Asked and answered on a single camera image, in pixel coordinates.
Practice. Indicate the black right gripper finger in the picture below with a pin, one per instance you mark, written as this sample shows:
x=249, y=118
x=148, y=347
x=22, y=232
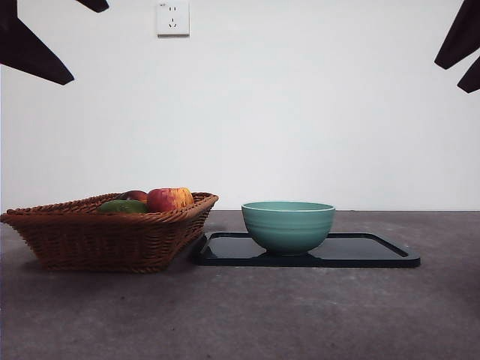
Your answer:
x=463, y=37
x=471, y=80

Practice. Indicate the teal ribbed bowl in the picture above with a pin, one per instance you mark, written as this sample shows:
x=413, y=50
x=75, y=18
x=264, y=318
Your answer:
x=288, y=228

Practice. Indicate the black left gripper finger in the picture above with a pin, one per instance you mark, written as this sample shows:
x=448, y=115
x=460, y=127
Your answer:
x=22, y=50
x=95, y=3

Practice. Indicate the dark red fruit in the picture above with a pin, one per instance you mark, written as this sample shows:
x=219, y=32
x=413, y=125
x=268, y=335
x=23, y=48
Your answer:
x=134, y=195

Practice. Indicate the white wall socket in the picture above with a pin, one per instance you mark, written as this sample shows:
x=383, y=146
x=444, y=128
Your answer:
x=173, y=19

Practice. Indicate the red yellow apple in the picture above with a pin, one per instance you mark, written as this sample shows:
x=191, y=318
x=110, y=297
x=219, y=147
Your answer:
x=167, y=199

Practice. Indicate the green fruit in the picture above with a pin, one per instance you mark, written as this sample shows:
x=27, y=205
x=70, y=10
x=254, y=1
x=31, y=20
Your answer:
x=122, y=206

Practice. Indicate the brown wicker basket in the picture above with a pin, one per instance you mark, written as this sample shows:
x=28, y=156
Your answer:
x=93, y=240

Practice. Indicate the dark rectangular tray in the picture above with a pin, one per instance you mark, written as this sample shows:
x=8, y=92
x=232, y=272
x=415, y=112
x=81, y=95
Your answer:
x=356, y=251

